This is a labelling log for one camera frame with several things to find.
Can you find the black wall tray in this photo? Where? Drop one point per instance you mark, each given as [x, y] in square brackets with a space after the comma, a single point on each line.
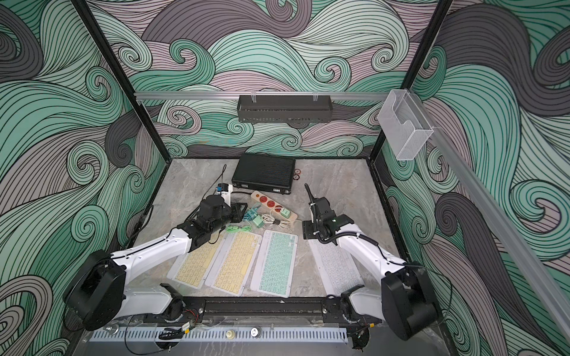
[284, 109]

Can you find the aluminium wall rail right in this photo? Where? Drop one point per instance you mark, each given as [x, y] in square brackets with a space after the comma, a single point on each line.
[541, 281]

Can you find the wooden power strip green plugs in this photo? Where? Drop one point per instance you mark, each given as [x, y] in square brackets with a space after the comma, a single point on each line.
[277, 209]

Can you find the green keyboard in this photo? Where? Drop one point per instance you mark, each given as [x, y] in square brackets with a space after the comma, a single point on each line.
[275, 264]

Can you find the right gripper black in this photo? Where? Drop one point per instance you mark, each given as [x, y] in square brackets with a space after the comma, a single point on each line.
[306, 227]

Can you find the clear acrylic wall holder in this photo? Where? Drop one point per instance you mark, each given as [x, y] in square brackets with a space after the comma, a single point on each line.
[405, 123]

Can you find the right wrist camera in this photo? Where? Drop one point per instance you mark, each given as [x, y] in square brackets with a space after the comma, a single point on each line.
[309, 196]

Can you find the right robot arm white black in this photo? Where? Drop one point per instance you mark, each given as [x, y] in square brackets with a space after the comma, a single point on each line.
[405, 299]

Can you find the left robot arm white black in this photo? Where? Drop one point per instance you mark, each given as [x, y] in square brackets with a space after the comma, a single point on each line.
[99, 293]

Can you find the black flat box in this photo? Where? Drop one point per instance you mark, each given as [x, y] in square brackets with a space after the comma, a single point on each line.
[259, 172]

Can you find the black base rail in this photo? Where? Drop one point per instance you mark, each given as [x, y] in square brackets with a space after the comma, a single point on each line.
[262, 308]

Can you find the white slotted cable duct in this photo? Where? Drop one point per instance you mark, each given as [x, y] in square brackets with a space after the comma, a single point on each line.
[231, 334]

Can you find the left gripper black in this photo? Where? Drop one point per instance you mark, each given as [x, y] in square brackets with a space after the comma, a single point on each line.
[234, 210]

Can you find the white keyboard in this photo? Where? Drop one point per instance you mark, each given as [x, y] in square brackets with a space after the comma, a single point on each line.
[336, 267]

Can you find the yellow keyboard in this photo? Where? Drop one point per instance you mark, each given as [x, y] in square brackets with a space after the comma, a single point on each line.
[192, 269]
[234, 262]

